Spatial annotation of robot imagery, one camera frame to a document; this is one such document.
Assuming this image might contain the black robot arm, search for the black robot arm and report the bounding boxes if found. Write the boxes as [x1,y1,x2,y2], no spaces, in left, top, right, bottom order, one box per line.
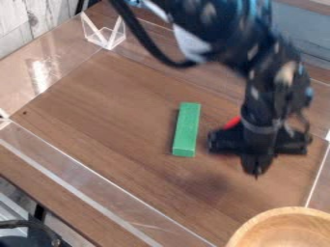
[107,0,313,177]

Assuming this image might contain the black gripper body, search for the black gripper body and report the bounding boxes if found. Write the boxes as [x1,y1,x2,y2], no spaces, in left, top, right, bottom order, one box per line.
[207,123,312,155]

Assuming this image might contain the clear acrylic corner bracket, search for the clear acrylic corner bracket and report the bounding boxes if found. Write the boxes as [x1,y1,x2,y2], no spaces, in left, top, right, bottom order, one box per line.
[80,13,127,50]

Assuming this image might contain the green rectangular block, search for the green rectangular block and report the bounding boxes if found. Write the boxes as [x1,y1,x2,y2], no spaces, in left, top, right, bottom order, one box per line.
[171,102,202,157]

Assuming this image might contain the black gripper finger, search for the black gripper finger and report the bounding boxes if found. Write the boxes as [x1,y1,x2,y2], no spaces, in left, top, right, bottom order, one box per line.
[255,154,276,178]
[239,153,258,176]

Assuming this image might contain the wooden bowl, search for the wooden bowl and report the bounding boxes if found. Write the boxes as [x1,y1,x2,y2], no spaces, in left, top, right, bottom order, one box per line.
[226,206,330,247]

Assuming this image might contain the black clamp with cable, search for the black clamp with cable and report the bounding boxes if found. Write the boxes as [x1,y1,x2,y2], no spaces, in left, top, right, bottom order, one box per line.
[0,219,63,247]

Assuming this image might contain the clear acrylic enclosure wall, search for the clear acrylic enclosure wall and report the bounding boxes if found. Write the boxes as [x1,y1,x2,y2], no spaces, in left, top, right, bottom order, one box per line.
[0,18,330,247]

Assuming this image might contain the red plush strawberry toy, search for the red plush strawberry toy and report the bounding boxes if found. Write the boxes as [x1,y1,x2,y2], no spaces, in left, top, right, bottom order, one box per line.
[223,117,241,129]

